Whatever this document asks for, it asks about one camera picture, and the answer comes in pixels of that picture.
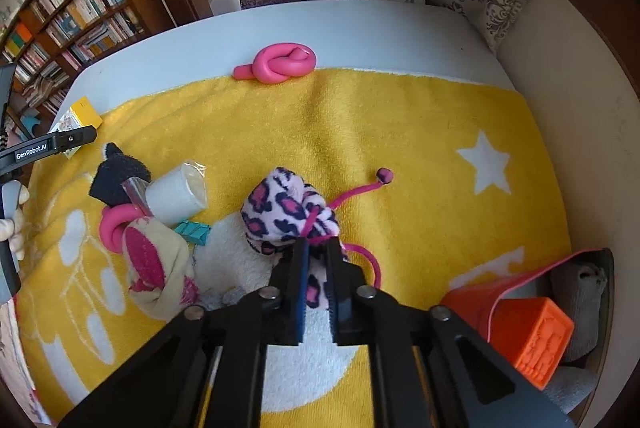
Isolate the teal clip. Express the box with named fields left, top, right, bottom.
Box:
left=174, top=219, right=212, bottom=248

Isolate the cream and pink sock bundle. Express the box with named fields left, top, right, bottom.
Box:
left=123, top=215, right=200, bottom=321

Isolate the pink knotted tube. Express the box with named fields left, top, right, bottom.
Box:
left=233, top=42, right=319, bottom=84

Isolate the red patterned quilt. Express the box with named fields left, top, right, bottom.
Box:
left=0, top=298, right=53, bottom=426

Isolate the plastic-wrapped white roll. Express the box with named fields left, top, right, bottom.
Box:
left=131, top=159, right=209, bottom=227

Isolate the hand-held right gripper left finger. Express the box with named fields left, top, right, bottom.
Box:
left=57, top=238, right=311, bottom=428

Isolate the dark orange embossed cube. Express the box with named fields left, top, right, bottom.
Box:
left=489, top=297, right=575, bottom=391

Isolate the person's left hand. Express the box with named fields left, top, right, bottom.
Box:
left=0, top=203, right=28, bottom=265

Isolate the grey bed sheet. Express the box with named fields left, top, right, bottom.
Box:
left=27, top=0, right=518, bottom=169

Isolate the grey and black sock roll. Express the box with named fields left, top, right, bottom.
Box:
left=549, top=260, right=609, bottom=363

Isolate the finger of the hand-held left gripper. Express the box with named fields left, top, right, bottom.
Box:
left=0, top=126, right=99, bottom=174

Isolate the small yellow medicine box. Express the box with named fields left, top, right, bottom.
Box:
left=49, top=96, right=104, bottom=160

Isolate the pink rubber ring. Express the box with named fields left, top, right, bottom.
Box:
left=98, top=202, right=147, bottom=255

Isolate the red cardboard box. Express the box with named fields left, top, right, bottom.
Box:
left=439, top=247, right=617, bottom=415

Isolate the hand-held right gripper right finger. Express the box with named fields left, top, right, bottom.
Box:
left=325, top=238, right=576, bottom=428

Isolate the pink leopard print sock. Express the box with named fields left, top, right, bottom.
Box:
left=240, top=166, right=395, bottom=311

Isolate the yellow and white printed blanket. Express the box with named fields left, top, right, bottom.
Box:
left=15, top=67, right=574, bottom=428

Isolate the wooden bookshelf with books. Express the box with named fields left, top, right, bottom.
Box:
left=0, top=0, right=152, bottom=144

